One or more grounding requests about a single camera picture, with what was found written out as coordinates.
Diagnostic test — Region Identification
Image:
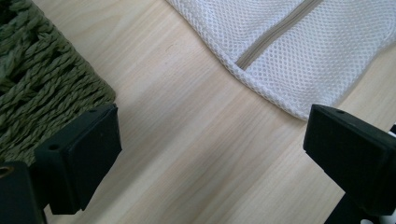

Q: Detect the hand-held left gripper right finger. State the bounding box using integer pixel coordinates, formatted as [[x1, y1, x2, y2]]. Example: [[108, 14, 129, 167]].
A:
[[303, 104, 396, 217]]

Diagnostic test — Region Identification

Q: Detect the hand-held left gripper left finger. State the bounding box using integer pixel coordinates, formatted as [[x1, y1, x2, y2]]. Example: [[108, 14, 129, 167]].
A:
[[33, 103, 123, 216]]

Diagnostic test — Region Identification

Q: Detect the green woven basket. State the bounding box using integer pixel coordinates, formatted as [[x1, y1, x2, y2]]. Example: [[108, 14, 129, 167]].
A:
[[0, 0, 117, 166]]

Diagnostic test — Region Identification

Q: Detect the white mesh laundry bag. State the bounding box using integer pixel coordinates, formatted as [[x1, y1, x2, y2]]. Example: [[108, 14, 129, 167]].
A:
[[166, 0, 396, 120]]

